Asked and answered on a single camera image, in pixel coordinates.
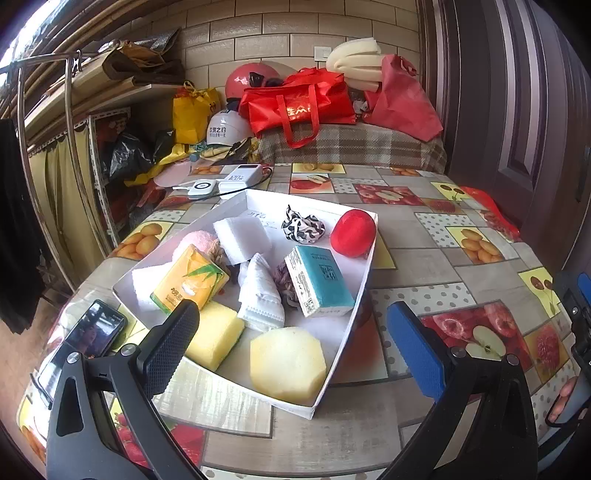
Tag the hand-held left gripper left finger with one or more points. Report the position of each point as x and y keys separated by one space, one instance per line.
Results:
x=171 y=350

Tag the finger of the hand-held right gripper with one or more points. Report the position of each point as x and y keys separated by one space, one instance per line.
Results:
x=563 y=288

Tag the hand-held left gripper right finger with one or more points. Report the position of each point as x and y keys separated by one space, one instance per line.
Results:
x=415 y=350

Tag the yellow rectangular sponge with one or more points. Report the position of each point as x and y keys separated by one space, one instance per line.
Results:
x=214 y=334

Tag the small white foam piece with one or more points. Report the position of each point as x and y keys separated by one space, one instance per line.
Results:
x=143 y=284

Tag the yellow green tissue packet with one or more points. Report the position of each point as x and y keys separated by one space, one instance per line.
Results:
x=189 y=277

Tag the white face mask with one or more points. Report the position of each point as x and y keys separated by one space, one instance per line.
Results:
x=261 y=295

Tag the pink plush toy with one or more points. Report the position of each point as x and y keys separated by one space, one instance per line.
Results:
x=194 y=242

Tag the yellow hexagonal sponge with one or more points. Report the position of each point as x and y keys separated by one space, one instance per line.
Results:
x=286 y=364

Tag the teal tissue packet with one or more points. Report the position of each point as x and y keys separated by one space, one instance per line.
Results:
x=318 y=272

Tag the red ball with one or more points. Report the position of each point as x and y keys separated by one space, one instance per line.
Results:
x=353 y=233

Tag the white foam block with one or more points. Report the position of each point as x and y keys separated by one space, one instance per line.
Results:
x=242 y=237

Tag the black white scrunchie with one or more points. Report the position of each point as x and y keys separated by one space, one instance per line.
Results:
x=302 y=226

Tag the white cardboard box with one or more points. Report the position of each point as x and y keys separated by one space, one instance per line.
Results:
x=258 y=205

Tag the person's right hand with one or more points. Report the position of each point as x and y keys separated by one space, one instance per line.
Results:
x=565 y=397

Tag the black smartphone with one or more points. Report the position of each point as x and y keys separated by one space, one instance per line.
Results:
x=92 y=332

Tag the fruit printed tablecloth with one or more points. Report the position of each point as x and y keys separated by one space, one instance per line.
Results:
x=438 y=267

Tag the white round charger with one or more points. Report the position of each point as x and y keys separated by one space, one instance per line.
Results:
x=202 y=189

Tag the pink sun hat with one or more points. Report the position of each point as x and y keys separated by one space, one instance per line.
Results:
x=173 y=174

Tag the brown panelled door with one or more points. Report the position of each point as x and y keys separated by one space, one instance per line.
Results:
x=508 y=115

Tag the white power bank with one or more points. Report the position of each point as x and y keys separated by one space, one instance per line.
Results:
x=240 y=177

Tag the yellow curtain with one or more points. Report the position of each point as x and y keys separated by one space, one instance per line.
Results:
x=60 y=194

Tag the black hanging garment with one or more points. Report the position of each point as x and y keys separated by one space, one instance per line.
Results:
x=16 y=230

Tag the yellow cloth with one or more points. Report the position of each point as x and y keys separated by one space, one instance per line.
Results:
x=171 y=154

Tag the large black plastic bag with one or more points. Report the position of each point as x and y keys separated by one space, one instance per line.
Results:
x=127 y=157

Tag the small black plastic bag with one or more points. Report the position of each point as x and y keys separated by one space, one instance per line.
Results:
x=162 y=145

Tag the plaid covered box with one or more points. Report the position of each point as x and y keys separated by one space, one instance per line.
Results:
x=369 y=143

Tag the white helmet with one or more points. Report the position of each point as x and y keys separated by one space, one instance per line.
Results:
x=226 y=127

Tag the yellow bag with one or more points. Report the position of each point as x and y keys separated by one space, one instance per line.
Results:
x=194 y=115

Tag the red plastic bag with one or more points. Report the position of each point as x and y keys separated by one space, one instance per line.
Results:
x=401 y=101

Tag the red gift bag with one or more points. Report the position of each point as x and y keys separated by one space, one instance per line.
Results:
x=300 y=101

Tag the chrome pipe rack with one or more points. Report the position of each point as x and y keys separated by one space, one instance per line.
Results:
x=70 y=92

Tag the stack of wooden boards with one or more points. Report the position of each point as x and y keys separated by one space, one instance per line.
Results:
x=115 y=78

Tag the pink helmet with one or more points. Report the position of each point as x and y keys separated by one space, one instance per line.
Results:
x=244 y=81

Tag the white foam stack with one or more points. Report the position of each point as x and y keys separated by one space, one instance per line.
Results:
x=355 y=57

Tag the wall switch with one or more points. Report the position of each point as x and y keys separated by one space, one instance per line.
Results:
x=322 y=53

